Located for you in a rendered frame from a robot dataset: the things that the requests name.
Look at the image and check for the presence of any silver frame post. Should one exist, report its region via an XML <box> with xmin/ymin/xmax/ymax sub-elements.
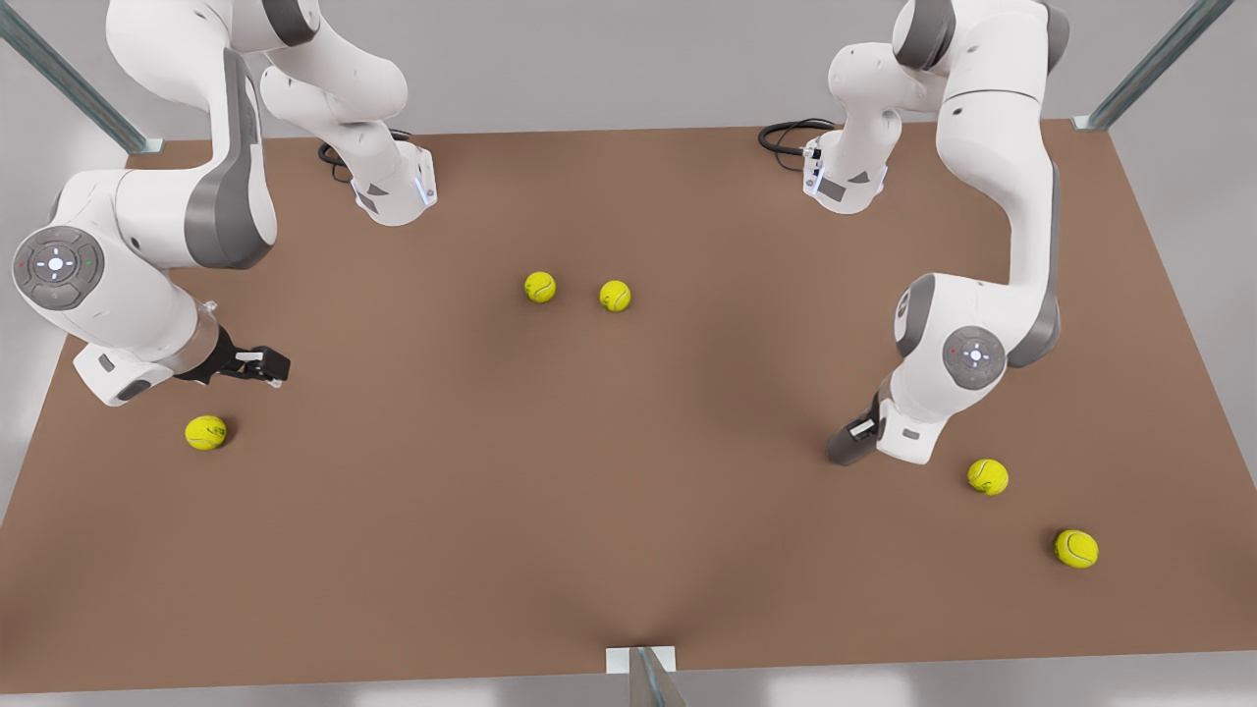
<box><xmin>0</xmin><ymin>0</ymin><xmax>165</xmax><ymax>156</ymax></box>
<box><xmin>1071</xmin><ymin>0</ymin><xmax>1235</xmax><ymax>133</ymax></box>
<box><xmin>605</xmin><ymin>644</ymin><xmax>689</xmax><ymax>707</ymax></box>

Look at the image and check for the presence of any black cable loop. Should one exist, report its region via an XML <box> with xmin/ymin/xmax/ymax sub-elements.
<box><xmin>757</xmin><ymin>118</ymin><xmax>838</xmax><ymax>174</ymax></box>
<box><xmin>317</xmin><ymin>128</ymin><xmax>414</xmax><ymax>185</ymax></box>

